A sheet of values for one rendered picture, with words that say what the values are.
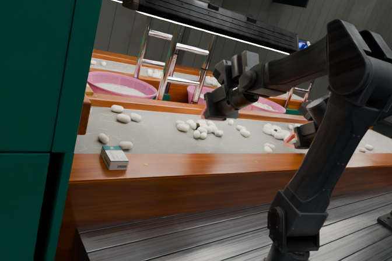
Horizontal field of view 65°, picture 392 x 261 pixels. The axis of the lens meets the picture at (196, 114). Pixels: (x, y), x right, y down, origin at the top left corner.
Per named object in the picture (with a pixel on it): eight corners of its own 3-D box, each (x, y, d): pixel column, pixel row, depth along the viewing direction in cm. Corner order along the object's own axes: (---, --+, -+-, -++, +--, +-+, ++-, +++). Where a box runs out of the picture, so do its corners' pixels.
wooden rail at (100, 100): (365, 143, 187) (373, 126, 184) (30, 130, 85) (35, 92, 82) (357, 138, 192) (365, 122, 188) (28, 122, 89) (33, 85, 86)
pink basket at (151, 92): (161, 111, 126) (167, 90, 123) (131, 128, 101) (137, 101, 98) (105, 90, 131) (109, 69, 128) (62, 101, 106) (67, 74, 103)
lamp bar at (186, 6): (298, 56, 108) (306, 36, 106) (131, 9, 73) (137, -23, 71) (282, 51, 114) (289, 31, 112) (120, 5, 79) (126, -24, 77)
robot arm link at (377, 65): (263, 218, 57) (346, 48, 46) (291, 218, 60) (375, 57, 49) (282, 244, 52) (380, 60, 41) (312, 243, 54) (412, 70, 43)
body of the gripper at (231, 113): (202, 94, 81) (219, 83, 75) (231, 98, 86) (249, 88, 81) (205, 117, 79) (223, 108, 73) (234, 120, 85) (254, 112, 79)
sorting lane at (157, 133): (423, 158, 162) (426, 154, 162) (48, 167, 60) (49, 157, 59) (370, 133, 186) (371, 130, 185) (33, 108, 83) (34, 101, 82)
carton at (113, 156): (126, 169, 58) (129, 160, 58) (108, 170, 56) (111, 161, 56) (117, 154, 63) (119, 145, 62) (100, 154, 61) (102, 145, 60)
